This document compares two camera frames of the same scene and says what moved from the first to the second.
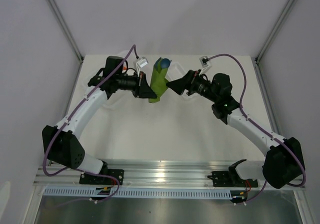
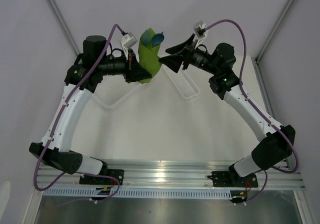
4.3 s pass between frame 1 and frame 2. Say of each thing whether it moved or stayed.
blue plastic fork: moved
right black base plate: stayed
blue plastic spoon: moved
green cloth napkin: moved
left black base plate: stayed
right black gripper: moved
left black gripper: moved
